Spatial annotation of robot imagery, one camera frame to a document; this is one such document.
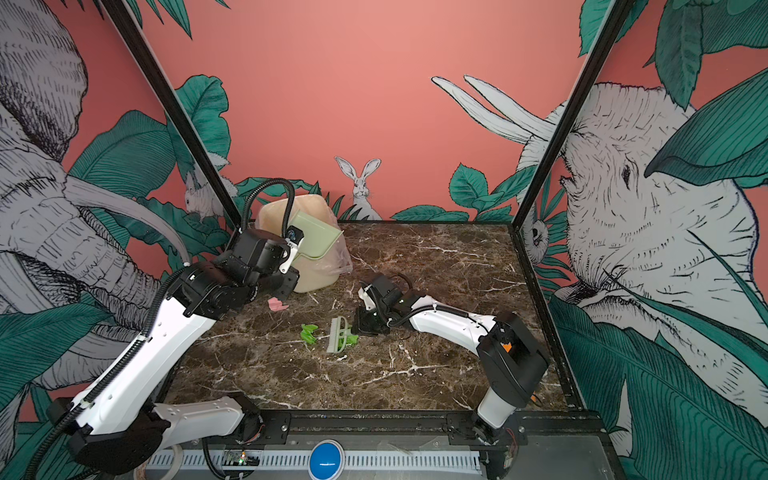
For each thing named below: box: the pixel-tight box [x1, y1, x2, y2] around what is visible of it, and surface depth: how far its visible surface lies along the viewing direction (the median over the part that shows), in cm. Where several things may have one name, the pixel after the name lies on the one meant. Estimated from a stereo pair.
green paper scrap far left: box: [300, 324, 319, 344], surface depth 90 cm
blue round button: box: [308, 439, 345, 480], surface depth 70 cm
